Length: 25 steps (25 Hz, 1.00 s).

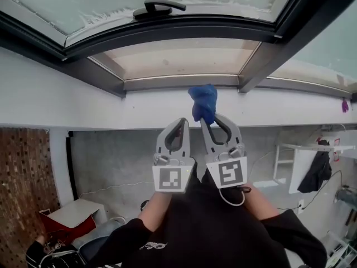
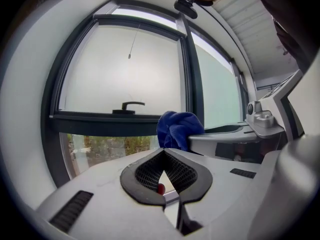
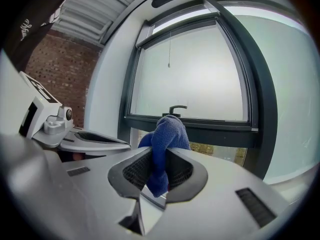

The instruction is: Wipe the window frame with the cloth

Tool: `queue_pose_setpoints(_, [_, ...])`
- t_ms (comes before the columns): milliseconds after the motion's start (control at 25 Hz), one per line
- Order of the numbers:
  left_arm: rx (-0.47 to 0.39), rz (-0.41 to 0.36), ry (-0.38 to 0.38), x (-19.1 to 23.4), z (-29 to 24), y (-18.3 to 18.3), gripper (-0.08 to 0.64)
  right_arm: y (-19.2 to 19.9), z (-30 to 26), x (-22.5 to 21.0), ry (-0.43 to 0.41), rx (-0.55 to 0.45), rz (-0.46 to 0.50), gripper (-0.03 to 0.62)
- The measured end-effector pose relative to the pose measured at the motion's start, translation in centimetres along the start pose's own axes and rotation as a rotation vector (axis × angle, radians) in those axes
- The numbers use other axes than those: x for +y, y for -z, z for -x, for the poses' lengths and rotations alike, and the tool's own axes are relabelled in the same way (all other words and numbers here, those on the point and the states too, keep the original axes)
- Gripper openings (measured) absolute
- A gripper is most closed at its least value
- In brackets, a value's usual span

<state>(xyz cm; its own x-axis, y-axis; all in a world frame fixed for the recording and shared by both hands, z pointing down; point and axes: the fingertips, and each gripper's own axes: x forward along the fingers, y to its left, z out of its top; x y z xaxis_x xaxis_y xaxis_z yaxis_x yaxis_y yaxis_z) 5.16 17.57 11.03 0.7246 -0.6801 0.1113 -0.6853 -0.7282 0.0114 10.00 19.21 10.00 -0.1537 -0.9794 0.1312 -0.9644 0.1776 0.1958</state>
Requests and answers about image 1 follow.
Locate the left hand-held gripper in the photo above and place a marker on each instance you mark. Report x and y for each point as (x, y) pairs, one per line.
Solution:
(171, 177)

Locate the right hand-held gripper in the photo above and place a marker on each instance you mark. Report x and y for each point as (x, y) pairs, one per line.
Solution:
(230, 172)

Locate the blue cleaning cloth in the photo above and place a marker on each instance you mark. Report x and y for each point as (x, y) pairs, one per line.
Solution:
(205, 102)

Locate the dark window frame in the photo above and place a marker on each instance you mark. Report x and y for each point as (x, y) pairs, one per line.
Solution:
(167, 31)

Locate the person's left forearm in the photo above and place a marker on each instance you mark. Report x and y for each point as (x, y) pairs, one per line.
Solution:
(156, 211)

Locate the person's right forearm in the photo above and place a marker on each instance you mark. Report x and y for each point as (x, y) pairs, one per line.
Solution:
(259, 205)

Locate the white metal rack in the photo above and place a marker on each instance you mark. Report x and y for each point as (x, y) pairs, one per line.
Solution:
(298, 166)

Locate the person's black shirt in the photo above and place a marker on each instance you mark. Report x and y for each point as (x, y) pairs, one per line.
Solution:
(212, 233)

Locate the black jacket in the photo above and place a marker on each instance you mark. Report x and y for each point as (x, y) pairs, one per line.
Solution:
(315, 174)

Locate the white floor socket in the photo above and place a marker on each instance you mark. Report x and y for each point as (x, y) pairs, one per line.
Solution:
(301, 206)

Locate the small purple rag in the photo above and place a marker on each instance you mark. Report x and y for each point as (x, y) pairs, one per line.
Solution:
(345, 105)

